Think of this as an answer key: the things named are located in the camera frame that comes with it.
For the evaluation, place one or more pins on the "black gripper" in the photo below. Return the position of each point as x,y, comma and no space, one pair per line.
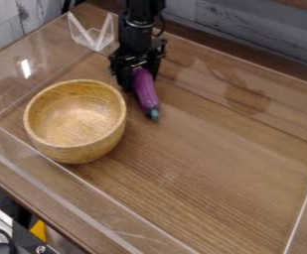
125,59

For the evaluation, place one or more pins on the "purple toy eggplant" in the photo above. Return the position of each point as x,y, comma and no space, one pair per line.
145,92

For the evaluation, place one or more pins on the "brown wooden bowl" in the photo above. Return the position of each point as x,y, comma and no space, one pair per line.
74,120

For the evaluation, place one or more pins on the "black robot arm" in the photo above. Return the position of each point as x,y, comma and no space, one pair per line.
141,45

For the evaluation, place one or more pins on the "yellow sticker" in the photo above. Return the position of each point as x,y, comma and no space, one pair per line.
39,230

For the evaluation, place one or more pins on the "clear acrylic tray wall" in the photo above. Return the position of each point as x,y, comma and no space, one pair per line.
208,181

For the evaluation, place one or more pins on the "black metal base plate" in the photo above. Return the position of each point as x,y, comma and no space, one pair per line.
31,245

